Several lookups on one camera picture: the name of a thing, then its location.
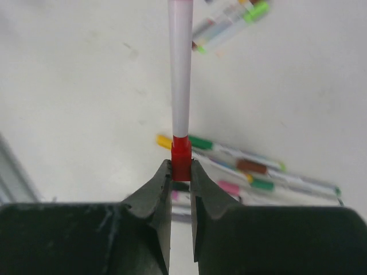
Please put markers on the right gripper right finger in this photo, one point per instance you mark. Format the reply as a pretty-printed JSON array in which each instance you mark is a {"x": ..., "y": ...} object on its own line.
[{"x": 231, "y": 238}]

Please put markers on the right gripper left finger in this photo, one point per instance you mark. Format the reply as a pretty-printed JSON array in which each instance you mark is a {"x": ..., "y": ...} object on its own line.
[{"x": 127, "y": 237}]

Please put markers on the pink cap marker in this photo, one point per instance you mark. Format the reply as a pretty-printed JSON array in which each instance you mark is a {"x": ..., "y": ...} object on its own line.
[{"x": 234, "y": 190}]

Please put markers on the magenta cap marker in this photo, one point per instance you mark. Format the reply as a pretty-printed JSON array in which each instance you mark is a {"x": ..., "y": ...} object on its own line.
[{"x": 180, "y": 195}]

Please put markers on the black cap marker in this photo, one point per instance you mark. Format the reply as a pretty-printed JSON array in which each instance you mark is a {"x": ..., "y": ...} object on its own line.
[{"x": 181, "y": 186}]

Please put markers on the brown cap marker right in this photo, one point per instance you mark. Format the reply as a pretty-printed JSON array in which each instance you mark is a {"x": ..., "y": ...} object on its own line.
[{"x": 299, "y": 183}]

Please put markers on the dark green cap marker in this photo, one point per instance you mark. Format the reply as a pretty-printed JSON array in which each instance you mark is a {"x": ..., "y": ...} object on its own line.
[{"x": 208, "y": 145}]

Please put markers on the yellow cap marker right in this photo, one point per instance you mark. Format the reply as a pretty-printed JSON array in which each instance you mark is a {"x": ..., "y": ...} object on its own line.
[{"x": 164, "y": 141}]

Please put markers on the light green cap marker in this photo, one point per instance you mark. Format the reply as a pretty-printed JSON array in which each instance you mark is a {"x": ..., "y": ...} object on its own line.
[{"x": 214, "y": 31}]

